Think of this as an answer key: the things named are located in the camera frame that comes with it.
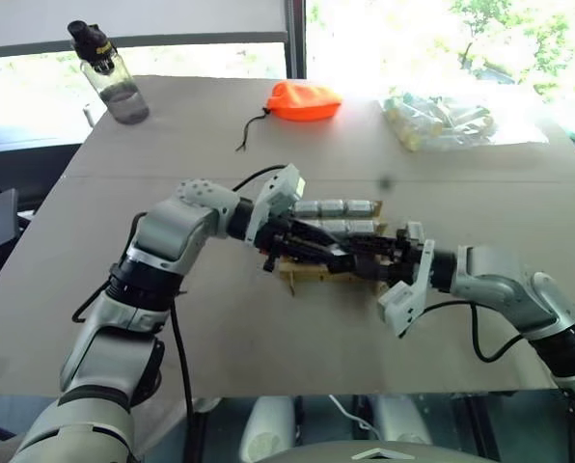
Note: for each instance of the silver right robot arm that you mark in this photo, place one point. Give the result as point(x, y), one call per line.
point(500, 284)

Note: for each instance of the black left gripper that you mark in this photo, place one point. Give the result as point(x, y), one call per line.
point(275, 241)

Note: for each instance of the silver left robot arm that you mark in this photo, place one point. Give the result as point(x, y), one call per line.
point(172, 231)

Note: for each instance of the white rounded shape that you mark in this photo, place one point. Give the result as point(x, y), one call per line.
point(401, 419)
point(268, 429)

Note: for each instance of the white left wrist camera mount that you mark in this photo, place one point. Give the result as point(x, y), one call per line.
point(280, 190)

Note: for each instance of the wooden battery holder tray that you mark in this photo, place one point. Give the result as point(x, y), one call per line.
point(307, 274)

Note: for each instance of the small silver camera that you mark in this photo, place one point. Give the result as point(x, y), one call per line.
point(362, 207)
point(335, 225)
point(362, 226)
point(334, 207)

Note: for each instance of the dark window frame post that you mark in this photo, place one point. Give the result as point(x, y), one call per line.
point(295, 38)

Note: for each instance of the clear plastic bag of items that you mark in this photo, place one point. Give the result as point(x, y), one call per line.
point(437, 125)

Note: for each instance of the clear bottle with black cap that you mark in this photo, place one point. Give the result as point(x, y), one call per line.
point(118, 91)

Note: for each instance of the black and grey chair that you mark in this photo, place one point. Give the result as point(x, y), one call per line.
point(0, 219)

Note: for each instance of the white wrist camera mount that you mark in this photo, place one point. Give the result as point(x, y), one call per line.
point(403, 304)
point(280, 190)

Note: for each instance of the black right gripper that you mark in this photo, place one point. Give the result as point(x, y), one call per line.
point(403, 260)

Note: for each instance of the white roller blind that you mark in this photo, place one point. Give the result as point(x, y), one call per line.
point(123, 19)

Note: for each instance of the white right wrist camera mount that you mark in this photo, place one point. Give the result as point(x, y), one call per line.
point(403, 304)

